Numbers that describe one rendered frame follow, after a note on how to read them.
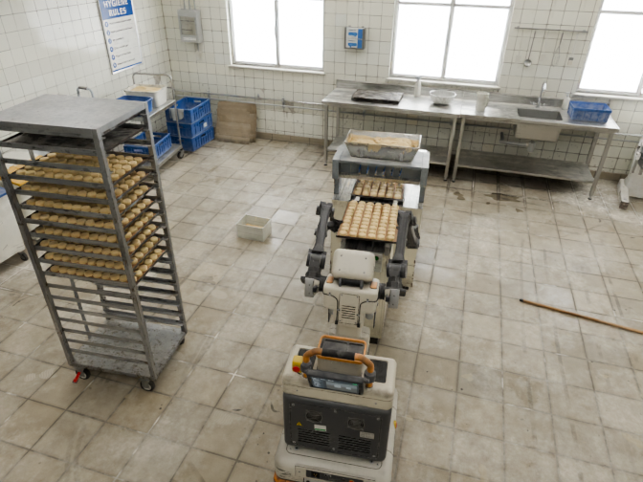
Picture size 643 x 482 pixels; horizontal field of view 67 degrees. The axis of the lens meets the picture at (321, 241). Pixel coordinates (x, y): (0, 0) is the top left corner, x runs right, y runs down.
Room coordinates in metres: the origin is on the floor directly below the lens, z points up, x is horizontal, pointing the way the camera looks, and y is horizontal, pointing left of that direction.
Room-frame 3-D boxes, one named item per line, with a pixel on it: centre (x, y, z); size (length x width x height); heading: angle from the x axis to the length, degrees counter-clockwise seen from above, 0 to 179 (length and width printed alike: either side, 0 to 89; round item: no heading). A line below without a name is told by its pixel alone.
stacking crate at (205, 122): (6.91, 1.94, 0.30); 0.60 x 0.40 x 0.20; 164
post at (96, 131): (2.24, 1.08, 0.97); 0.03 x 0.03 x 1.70; 79
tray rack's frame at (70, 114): (2.52, 1.34, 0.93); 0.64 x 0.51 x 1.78; 79
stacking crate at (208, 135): (6.91, 1.94, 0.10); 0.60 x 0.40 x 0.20; 161
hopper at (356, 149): (3.56, -0.46, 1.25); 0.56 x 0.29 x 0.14; 79
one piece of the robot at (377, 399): (1.73, -0.11, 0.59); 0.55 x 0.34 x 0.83; 79
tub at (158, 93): (6.19, 2.24, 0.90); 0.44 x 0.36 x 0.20; 82
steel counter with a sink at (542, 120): (6.00, -1.71, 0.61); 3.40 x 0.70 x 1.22; 74
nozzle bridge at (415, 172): (3.56, -0.46, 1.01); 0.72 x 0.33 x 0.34; 79
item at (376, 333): (3.06, -0.36, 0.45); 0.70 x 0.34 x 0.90; 169
